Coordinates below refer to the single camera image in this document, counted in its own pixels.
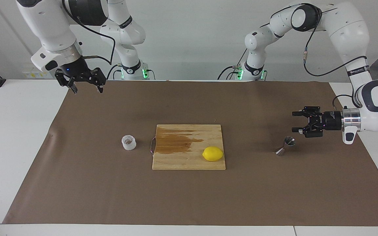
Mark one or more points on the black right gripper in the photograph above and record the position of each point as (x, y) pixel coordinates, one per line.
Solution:
(75, 67)

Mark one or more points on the small clear plastic cup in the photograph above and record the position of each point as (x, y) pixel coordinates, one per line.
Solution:
(129, 146)

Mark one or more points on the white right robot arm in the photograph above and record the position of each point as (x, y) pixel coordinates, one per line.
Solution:
(44, 19)

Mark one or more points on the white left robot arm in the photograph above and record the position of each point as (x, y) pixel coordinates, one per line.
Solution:
(346, 29)

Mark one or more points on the wooden cutting board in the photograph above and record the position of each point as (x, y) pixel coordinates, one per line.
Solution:
(189, 162)

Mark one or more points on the white box with yellow labels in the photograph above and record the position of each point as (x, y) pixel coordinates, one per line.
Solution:
(30, 74)

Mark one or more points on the yellow lemon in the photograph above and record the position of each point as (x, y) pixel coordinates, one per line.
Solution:
(213, 154)

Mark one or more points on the brown table mat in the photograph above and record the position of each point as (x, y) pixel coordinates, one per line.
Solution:
(110, 190)

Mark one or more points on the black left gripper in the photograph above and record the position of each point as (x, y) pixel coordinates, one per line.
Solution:
(331, 120)

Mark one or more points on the steel jigger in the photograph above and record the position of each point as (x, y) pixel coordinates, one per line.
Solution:
(288, 141)

